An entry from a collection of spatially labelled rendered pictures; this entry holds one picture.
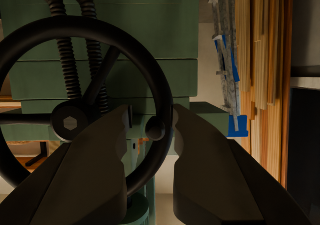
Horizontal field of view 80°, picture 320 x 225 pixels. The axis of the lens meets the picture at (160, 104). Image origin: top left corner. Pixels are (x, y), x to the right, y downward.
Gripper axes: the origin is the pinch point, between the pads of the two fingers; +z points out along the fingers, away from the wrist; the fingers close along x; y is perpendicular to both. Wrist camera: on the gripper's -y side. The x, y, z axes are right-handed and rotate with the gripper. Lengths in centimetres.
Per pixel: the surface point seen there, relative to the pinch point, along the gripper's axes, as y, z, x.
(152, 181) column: 66, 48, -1
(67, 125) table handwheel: 8.7, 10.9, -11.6
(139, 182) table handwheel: 17.9, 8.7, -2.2
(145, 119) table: 19.3, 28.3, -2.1
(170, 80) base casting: 10.7, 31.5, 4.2
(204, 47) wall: 57, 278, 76
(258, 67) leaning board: 45, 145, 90
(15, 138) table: 23.2, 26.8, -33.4
